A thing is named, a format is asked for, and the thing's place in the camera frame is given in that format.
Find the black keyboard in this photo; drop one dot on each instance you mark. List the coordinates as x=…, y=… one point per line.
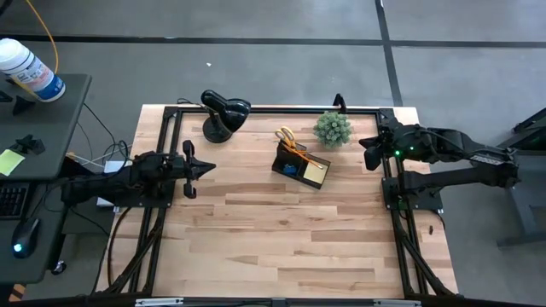
x=13, y=200

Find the black desk lamp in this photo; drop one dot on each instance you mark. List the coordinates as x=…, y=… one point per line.
x=226, y=111

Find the dark grey metal cart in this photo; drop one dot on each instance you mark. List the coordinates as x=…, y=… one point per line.
x=524, y=213

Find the white box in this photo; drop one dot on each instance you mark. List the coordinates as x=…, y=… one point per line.
x=115, y=165

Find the black crossbar with silver brackets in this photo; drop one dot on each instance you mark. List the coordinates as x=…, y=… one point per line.
x=230, y=304

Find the black computer mouse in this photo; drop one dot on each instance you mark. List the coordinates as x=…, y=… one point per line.
x=25, y=236

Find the green sticky note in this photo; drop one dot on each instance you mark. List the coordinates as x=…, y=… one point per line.
x=9, y=162

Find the black mesh desk organizer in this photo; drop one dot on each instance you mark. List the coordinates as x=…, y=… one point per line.
x=279, y=164

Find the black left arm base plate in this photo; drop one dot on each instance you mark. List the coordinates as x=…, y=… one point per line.
x=162, y=200

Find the black side desk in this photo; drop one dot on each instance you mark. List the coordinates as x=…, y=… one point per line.
x=51, y=123

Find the black aluminium table frame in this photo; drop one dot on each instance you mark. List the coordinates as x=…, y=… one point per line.
x=277, y=110

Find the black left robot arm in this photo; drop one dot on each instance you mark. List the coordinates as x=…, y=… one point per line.
x=119, y=181

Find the black caster wheel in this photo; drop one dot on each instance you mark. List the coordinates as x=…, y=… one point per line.
x=58, y=267

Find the small black mount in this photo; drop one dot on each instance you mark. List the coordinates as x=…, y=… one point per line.
x=339, y=102

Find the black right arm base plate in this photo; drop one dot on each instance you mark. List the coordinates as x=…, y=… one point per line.
x=431, y=202

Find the green artificial plant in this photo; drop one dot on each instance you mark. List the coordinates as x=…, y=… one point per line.
x=332, y=129

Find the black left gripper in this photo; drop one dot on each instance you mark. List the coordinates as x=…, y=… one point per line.
x=187, y=168

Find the orange striped marker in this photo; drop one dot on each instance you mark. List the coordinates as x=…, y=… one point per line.
x=17, y=294

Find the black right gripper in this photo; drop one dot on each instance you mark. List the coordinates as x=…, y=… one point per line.
x=386, y=145

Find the black keyboard shelf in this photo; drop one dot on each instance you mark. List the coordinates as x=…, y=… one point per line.
x=47, y=256

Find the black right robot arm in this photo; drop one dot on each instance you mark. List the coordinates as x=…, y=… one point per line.
x=469, y=149

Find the white wipes canister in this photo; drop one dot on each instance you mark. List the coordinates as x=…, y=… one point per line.
x=25, y=68

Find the blue eraser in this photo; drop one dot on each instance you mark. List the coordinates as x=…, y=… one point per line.
x=290, y=169

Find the small black plastic part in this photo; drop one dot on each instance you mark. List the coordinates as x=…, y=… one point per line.
x=27, y=145

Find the black triangular bracket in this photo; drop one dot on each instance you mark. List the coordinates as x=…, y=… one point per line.
x=20, y=106
x=5, y=97

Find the yellow sticky note pad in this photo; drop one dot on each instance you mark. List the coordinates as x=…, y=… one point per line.
x=315, y=173

